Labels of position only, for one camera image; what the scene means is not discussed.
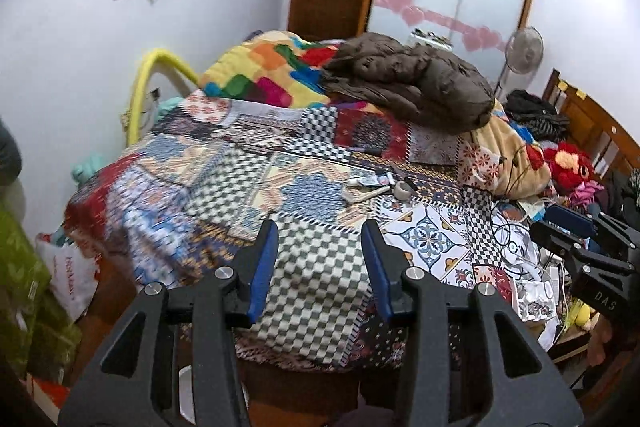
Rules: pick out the wooden headboard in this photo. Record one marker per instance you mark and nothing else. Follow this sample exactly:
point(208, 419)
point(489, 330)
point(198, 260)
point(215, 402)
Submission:
point(590, 122)

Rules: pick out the brown padded jacket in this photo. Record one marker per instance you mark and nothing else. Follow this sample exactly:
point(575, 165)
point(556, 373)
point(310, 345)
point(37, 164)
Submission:
point(415, 77)

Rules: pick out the white wrapper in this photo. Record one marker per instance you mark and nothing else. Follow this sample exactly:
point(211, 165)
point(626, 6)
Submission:
point(367, 179)

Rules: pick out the green box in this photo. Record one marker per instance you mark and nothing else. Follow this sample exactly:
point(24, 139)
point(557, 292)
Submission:
point(30, 297)

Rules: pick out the tape roll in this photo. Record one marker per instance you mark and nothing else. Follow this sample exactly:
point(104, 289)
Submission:
point(402, 192)

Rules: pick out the yellow plush toy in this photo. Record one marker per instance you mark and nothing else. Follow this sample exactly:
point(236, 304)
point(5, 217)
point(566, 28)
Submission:
point(582, 314)

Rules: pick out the white box behind bed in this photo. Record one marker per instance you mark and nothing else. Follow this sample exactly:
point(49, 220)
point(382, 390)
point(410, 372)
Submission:
point(427, 39)

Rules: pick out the red plush toy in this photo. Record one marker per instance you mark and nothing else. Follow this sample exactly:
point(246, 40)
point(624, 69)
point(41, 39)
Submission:
point(570, 164)

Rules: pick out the standing fan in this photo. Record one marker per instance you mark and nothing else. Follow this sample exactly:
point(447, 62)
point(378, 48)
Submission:
point(524, 49)

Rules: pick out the person's right hand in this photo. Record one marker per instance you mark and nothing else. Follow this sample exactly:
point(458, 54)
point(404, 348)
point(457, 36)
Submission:
point(602, 339)

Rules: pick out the dark marker pen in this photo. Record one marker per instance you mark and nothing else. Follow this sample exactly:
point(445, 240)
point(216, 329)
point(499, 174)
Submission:
point(370, 150)

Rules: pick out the teal cloth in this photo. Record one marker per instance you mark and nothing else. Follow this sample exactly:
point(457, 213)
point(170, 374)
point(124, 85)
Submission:
point(87, 167)

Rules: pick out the white plastic bag red print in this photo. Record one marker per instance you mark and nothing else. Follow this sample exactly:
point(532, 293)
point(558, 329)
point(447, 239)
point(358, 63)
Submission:
point(70, 277)

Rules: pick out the yellow foam tube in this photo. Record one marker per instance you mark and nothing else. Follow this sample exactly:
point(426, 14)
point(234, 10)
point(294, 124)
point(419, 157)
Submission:
point(142, 77)

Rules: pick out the black clothes pile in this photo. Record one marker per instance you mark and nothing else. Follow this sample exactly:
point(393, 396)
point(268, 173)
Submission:
point(532, 109)

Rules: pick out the beige blanket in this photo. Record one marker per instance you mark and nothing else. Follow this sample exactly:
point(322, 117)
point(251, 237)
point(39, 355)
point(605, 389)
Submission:
point(505, 147)

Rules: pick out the patchwork printed bed cover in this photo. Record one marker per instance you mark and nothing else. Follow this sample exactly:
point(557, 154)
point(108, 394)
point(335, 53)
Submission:
point(225, 187)

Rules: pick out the colourful block fleece blanket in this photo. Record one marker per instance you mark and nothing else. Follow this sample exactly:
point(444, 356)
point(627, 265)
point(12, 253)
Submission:
point(265, 67)

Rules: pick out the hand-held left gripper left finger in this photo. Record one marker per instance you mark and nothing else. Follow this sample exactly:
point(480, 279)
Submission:
point(262, 267)

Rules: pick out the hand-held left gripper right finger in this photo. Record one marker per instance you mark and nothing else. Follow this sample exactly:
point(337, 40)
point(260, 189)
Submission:
point(376, 267)

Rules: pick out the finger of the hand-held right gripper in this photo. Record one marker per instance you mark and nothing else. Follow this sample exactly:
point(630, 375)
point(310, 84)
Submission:
point(567, 218)
point(550, 237)

